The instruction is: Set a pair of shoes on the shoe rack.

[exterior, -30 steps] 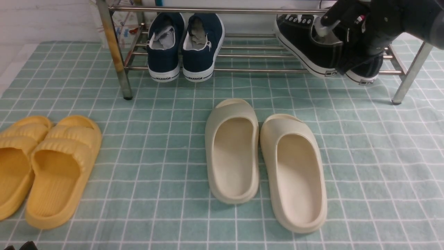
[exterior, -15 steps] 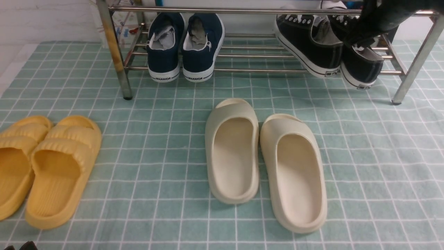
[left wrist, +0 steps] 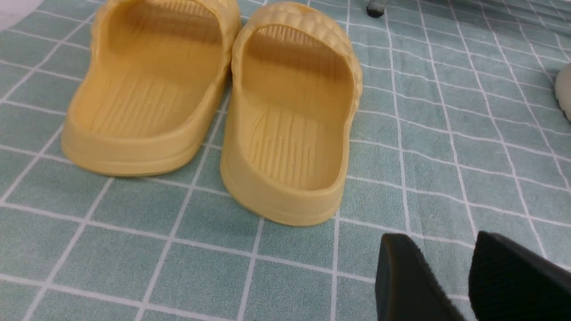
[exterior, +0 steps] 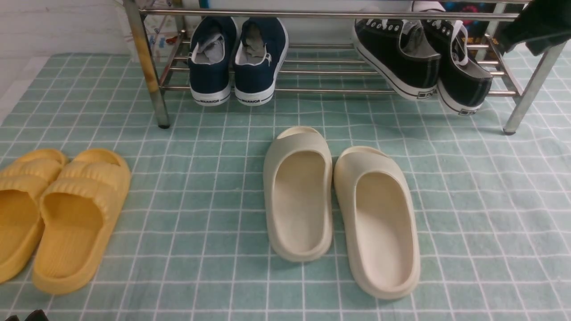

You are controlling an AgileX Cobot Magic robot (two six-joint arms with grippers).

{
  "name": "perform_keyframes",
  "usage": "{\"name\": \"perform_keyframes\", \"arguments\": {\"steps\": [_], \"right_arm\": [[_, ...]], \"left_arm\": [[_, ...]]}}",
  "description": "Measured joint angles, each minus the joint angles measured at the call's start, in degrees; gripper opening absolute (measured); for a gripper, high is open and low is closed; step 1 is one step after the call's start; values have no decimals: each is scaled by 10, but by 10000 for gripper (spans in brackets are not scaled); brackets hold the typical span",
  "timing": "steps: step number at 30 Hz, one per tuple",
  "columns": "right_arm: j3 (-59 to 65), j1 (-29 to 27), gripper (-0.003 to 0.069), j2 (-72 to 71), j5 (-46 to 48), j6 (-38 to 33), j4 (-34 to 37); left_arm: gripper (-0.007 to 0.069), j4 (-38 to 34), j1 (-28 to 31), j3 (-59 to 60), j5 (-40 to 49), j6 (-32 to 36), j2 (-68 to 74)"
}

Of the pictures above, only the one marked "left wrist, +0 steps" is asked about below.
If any green checkered tablecloth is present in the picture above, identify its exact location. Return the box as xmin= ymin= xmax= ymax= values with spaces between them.
xmin=0 ymin=0 xmax=571 ymax=321

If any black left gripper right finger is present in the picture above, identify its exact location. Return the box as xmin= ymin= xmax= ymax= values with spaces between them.
xmin=468 ymin=231 xmax=571 ymax=321

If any left yellow slide slipper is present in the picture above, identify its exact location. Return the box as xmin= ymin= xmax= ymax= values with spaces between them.
xmin=61 ymin=0 xmax=241 ymax=177

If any right yellow slide slipper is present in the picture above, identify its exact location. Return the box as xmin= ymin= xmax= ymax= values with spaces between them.
xmin=220 ymin=1 xmax=363 ymax=227

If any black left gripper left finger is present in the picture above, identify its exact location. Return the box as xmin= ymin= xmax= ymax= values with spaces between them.
xmin=375 ymin=233 xmax=465 ymax=321

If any yellow slide slipper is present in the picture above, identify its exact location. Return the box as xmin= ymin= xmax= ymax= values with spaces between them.
xmin=61 ymin=0 xmax=241 ymax=177
xmin=220 ymin=1 xmax=363 ymax=227

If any left cream slide slipper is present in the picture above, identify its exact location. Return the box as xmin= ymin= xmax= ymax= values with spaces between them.
xmin=554 ymin=63 xmax=571 ymax=122

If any metal shoe rack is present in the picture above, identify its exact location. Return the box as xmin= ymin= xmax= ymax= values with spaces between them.
xmin=366 ymin=0 xmax=388 ymax=19

